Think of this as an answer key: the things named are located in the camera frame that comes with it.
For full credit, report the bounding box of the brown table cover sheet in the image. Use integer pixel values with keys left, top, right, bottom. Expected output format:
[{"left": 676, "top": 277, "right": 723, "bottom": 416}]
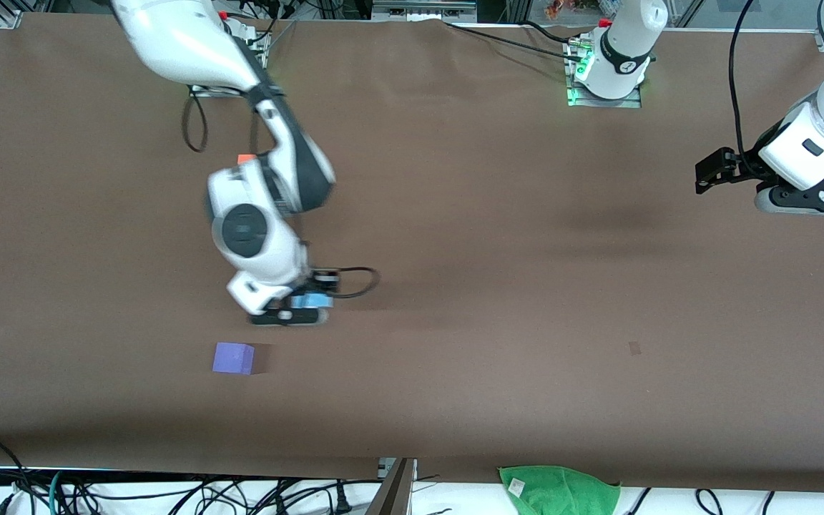
[{"left": 0, "top": 11, "right": 824, "bottom": 494}]

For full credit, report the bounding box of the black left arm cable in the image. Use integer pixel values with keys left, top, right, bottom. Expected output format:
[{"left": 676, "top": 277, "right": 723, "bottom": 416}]
[{"left": 728, "top": 0, "right": 760, "bottom": 155}]

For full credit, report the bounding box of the aluminium frame rail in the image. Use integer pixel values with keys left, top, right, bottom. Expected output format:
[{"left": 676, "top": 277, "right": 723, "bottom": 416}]
[{"left": 371, "top": 0, "right": 479, "bottom": 23}]

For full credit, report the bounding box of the aluminium frame post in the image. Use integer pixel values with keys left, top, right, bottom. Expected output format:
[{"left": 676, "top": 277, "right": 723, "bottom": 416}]
[{"left": 366, "top": 458, "right": 418, "bottom": 515}]

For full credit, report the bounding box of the green microfibre cloth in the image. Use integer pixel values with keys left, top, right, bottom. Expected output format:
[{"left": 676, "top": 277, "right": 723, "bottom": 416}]
[{"left": 498, "top": 465, "right": 622, "bottom": 515}]

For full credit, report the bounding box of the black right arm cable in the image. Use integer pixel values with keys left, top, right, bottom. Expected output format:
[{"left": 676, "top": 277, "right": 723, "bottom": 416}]
[{"left": 181, "top": 92, "right": 210, "bottom": 154}]

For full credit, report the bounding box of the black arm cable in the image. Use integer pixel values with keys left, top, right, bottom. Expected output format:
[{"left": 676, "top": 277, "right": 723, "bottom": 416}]
[
  {"left": 181, "top": 92, "right": 210, "bottom": 154},
  {"left": 728, "top": 0, "right": 760, "bottom": 155}
]

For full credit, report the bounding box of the black cable on cover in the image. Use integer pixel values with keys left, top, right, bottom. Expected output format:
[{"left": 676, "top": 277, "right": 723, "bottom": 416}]
[
  {"left": 443, "top": 21, "right": 586, "bottom": 64},
  {"left": 518, "top": 19, "right": 574, "bottom": 45}
]

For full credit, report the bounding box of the right gripper cable loop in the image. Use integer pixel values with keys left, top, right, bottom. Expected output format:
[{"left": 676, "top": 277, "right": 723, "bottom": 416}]
[{"left": 329, "top": 266, "right": 381, "bottom": 300}]

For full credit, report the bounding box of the purple foam block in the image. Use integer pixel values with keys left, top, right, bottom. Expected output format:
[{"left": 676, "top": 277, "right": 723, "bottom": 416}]
[{"left": 212, "top": 342, "right": 255, "bottom": 376}]

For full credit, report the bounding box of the black plug cable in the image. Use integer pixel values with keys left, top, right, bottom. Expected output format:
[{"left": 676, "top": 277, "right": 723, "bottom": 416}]
[{"left": 326, "top": 479, "right": 354, "bottom": 515}]

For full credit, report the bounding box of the light blue foam block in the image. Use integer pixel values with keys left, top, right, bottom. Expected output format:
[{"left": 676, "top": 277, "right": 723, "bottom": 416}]
[{"left": 289, "top": 291, "right": 335, "bottom": 310}]

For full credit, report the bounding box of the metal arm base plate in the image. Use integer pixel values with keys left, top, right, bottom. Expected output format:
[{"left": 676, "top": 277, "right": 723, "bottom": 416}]
[
  {"left": 566, "top": 36, "right": 643, "bottom": 109},
  {"left": 189, "top": 32, "right": 270, "bottom": 99}
]

